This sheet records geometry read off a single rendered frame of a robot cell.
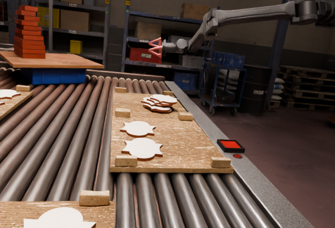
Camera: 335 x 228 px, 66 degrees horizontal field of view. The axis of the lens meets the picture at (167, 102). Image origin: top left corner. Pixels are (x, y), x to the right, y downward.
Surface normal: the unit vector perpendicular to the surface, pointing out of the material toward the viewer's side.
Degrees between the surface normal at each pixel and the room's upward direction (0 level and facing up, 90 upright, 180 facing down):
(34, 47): 90
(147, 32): 89
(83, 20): 90
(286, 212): 0
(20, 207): 0
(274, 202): 0
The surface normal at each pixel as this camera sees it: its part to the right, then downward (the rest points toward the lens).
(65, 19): 0.14, 0.27
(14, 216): 0.12, -0.96
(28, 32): 0.63, 0.28
